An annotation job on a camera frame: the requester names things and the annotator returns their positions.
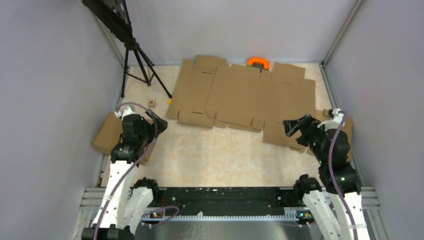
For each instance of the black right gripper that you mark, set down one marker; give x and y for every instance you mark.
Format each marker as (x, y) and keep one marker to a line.
(306, 124)

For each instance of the folded brown cardboard box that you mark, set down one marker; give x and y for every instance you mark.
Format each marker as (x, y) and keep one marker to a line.
(107, 134)

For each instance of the orange green grey toy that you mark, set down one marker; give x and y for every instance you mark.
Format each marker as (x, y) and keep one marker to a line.
(258, 62)

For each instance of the aluminium frame rail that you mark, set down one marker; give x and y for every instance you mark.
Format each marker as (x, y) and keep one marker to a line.
(296, 224)

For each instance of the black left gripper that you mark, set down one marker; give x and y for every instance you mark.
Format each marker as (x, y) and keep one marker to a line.
(157, 127)

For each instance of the flat cardboard blank at right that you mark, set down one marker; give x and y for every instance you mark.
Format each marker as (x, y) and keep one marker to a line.
(274, 133)

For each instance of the large cardboard box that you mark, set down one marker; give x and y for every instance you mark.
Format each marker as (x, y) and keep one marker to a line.
(259, 100)

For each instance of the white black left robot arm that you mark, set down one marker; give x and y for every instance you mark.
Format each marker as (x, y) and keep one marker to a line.
(123, 203)

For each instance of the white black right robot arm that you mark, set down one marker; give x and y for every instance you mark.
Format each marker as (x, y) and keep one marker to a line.
(335, 201)

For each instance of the small wooden letter cube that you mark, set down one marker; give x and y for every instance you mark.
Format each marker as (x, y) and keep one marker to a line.
(152, 104)

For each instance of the black tripod stand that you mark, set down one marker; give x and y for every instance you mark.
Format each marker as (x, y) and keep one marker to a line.
(115, 16)

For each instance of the flat cardboard blank underneath left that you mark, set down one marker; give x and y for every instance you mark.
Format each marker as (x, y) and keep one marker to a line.
(191, 93)

